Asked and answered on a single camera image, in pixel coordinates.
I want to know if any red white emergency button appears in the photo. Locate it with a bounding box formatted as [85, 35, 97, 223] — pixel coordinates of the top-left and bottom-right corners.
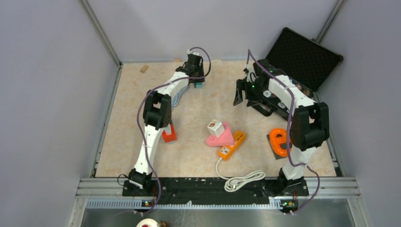
[136, 218, 161, 227]

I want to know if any pink triangular power strip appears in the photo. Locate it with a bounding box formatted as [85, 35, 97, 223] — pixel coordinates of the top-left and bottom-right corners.
[205, 121, 235, 147]

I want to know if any small wooden block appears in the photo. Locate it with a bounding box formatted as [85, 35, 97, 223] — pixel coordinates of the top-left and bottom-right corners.
[140, 65, 149, 73]

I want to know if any grey mat under toy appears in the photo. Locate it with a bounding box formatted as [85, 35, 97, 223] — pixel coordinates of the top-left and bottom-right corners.
[266, 134, 283, 160]

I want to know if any blue power strip with cable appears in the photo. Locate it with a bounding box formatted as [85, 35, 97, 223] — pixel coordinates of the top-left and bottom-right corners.
[171, 85, 190, 107]

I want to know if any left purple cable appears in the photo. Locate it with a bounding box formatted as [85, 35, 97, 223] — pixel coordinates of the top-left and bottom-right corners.
[136, 47, 212, 217]

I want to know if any white coiled cable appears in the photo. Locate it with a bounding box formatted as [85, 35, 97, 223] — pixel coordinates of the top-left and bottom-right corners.
[215, 157, 266, 192]

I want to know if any red cube socket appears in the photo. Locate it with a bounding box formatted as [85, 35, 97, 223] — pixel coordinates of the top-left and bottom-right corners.
[162, 123, 177, 143]

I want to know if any black open case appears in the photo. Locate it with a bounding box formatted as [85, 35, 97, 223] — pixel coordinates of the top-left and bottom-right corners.
[250, 27, 344, 122]

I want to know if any teal plug adapter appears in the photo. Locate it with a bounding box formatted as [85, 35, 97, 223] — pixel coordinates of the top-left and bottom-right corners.
[194, 82, 204, 88]

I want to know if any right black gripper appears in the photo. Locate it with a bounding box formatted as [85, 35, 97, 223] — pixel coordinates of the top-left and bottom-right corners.
[234, 79, 267, 107]

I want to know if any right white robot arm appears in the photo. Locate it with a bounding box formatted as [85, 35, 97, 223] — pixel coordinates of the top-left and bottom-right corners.
[233, 59, 329, 195]

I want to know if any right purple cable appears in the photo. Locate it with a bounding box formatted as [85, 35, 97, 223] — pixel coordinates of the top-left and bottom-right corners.
[245, 49, 322, 215]

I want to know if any purple cable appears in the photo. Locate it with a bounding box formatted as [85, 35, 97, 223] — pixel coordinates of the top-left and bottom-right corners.
[136, 47, 212, 217]
[245, 49, 322, 215]

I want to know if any white cube socket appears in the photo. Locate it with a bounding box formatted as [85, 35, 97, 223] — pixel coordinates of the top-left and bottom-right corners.
[207, 119, 225, 137]

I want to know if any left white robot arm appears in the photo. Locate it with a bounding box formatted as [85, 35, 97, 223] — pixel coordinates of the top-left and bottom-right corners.
[128, 51, 205, 195]

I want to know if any orange power strip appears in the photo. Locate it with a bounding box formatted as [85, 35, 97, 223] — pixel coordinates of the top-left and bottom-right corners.
[218, 131, 246, 161]

